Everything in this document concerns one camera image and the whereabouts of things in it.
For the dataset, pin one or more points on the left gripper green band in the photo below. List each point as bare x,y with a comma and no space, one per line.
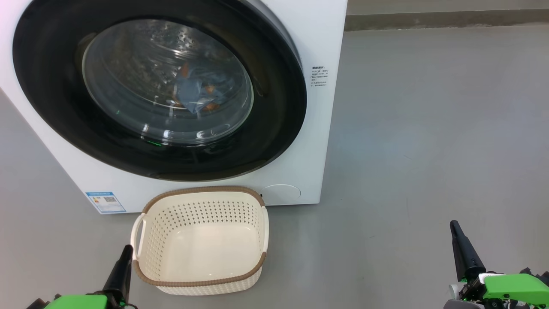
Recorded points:
77,302

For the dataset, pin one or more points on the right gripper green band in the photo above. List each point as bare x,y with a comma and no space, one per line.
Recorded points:
510,287

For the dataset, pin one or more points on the blue garment with orange print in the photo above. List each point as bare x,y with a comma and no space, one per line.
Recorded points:
193,90

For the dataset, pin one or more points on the black round glass washer door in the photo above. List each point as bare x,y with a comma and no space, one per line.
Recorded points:
274,107

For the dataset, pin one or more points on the cream perforated laundry basket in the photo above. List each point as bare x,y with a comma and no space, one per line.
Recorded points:
206,253

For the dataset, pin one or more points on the white front-load washing machine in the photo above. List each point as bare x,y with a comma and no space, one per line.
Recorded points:
326,43

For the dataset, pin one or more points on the blue energy label sticker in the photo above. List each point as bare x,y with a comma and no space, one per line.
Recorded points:
106,202

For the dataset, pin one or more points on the round white filter cover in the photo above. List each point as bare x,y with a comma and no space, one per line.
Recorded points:
281,195

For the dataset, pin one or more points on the small printed text label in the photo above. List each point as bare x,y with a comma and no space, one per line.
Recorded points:
320,77

